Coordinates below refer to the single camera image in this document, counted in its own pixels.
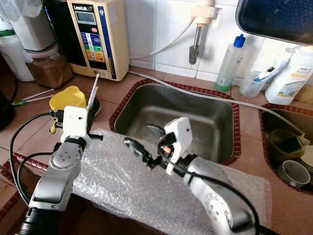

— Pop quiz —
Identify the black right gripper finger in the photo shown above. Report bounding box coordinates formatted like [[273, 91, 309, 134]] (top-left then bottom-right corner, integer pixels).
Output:
[[147, 124, 169, 141], [123, 137, 155, 165]]

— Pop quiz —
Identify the clear jar of brown powder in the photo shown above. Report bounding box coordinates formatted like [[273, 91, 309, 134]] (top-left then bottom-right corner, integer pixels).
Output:
[[24, 44, 71, 90]]

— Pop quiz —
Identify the white detergent bottle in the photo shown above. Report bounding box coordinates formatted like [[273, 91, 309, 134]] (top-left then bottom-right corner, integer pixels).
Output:
[[264, 47, 313, 106]]

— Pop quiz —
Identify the beige ceramic bowl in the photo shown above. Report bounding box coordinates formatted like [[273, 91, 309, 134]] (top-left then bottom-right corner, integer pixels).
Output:
[[298, 144, 313, 169]]

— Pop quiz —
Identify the green plastic container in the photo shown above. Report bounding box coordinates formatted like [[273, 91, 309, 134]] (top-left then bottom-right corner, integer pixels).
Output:
[[268, 128, 306, 165]]

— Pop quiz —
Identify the beige water ionizer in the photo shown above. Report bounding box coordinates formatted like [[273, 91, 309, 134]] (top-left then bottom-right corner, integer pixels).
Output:
[[44, 0, 124, 81]]

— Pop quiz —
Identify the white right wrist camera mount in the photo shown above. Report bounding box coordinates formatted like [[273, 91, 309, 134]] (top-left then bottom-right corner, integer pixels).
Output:
[[164, 117, 193, 176]]

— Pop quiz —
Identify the clear plastic cup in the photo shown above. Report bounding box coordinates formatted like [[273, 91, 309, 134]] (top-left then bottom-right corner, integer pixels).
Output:
[[240, 71, 267, 98]]

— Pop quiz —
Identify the short black left arm cable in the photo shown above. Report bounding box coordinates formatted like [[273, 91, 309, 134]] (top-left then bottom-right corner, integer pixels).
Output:
[[17, 153, 53, 196]]

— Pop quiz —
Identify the clear bubble wrap sheet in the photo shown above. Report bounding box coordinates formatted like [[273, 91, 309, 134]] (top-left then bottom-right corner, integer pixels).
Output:
[[73, 128, 272, 235]]

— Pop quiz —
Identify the steel sink basin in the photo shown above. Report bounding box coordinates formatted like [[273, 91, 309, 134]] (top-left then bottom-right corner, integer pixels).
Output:
[[112, 83, 240, 165], [259, 105, 313, 189]]

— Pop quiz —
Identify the clear bottle with blue cap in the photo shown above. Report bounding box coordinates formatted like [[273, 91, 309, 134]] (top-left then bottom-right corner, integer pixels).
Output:
[[214, 34, 246, 93]]

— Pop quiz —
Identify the white canister with green lid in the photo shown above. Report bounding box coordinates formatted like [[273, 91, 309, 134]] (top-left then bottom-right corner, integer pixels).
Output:
[[0, 29, 35, 83]]

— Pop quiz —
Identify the beige faucet diverter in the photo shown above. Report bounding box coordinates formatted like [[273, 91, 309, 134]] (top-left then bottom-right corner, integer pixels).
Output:
[[196, 0, 222, 26]]

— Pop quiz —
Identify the white plastic container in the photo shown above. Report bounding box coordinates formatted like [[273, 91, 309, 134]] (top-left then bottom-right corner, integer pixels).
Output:
[[0, 0, 13, 31]]

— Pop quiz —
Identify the yellow plastic bowl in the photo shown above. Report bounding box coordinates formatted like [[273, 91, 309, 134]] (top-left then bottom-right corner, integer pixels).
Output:
[[49, 86, 86, 112]]

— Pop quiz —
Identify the grey white drain hose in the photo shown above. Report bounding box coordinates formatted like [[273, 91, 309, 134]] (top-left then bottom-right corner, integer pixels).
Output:
[[127, 71, 306, 138]]

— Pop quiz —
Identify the white grey plastic jug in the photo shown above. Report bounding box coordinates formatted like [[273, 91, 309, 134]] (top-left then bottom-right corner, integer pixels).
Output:
[[12, 0, 54, 51]]

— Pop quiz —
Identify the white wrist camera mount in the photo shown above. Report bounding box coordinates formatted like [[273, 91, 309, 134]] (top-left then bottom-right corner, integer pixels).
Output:
[[63, 106, 89, 142], [164, 117, 193, 176]]

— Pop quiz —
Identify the white blue toothbrush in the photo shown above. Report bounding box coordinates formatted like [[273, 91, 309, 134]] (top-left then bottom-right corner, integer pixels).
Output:
[[254, 59, 290, 83]]

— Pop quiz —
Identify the small grey cup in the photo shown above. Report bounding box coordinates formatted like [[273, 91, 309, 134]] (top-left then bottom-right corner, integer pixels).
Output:
[[276, 159, 311, 189]]

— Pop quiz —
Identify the white hose to faucet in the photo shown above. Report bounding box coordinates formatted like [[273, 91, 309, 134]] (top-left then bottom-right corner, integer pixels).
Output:
[[130, 19, 199, 60]]

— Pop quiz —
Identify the stainless steel bowl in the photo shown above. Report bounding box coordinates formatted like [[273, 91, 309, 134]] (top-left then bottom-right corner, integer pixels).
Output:
[[51, 92, 102, 132]]

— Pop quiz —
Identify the grey metal faucet spout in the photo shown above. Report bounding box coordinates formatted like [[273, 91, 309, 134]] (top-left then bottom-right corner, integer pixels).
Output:
[[188, 22, 203, 65]]

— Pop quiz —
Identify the long black left arm cable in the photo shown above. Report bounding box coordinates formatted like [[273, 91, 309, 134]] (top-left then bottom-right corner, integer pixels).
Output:
[[9, 113, 65, 206]]

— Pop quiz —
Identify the black pan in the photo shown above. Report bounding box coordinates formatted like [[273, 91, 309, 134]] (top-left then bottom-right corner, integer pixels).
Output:
[[236, 0, 313, 46]]

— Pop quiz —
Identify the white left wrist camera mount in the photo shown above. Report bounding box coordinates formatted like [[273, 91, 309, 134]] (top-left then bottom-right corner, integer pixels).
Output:
[[63, 106, 89, 142]]

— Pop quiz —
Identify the black electric kettle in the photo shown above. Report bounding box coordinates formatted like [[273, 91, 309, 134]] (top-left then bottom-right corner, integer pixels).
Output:
[[0, 93, 16, 130]]

